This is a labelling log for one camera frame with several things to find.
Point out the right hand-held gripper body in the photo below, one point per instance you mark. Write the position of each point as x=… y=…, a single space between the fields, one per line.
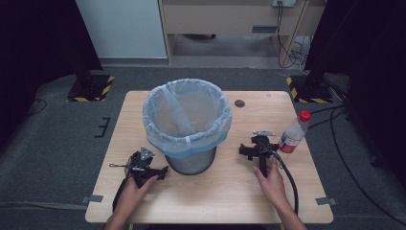
x=263 y=147

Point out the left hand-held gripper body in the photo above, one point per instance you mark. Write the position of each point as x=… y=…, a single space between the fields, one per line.
x=140 y=166

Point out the person's left hand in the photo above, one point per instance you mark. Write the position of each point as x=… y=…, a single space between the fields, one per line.
x=135 y=191

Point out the clear plastic bottle red cap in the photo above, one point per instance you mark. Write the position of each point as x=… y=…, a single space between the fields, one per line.
x=293 y=134

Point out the pale blue trash bag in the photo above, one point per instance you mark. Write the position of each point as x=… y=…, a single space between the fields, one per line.
x=186 y=115

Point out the person's right hand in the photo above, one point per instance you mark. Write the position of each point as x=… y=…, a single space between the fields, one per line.
x=271 y=187

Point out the black yellow striped stand base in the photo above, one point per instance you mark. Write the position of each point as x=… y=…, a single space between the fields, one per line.
x=311 y=91
x=91 y=87

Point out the grey tape piece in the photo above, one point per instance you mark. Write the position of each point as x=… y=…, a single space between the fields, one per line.
x=325 y=201
x=92 y=198

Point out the black curtain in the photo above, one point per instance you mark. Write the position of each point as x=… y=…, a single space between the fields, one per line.
x=367 y=64
x=41 y=41

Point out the white power strip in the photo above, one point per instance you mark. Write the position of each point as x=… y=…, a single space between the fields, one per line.
x=283 y=3

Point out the metal trash can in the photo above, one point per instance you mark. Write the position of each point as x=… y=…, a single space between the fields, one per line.
x=191 y=161

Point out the thin black wrist loop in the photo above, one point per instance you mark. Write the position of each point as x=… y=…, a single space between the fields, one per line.
x=118 y=165

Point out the black round table grommet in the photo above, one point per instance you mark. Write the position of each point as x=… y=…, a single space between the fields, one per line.
x=239 y=103

